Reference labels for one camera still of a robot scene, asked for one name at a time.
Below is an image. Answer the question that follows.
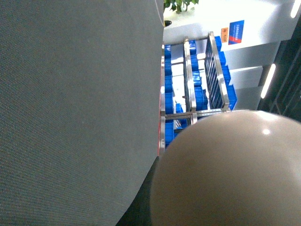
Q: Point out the green potted plant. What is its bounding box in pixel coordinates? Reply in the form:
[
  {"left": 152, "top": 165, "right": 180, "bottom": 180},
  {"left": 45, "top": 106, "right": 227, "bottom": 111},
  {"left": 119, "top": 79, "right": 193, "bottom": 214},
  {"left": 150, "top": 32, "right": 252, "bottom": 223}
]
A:
[{"left": 163, "top": 0, "right": 199, "bottom": 14}]

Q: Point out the steel roller shelf rack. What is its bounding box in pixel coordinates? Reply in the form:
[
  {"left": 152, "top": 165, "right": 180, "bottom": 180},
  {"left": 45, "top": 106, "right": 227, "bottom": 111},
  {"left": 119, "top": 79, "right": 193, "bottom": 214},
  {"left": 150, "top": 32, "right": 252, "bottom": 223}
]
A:
[{"left": 158, "top": 32, "right": 237, "bottom": 155}]

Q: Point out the beige plastic dustpan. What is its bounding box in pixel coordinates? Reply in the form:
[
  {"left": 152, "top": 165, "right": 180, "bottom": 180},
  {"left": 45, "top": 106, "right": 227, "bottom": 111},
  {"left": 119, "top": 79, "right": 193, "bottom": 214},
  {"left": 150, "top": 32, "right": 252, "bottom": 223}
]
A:
[{"left": 150, "top": 111, "right": 301, "bottom": 226}]

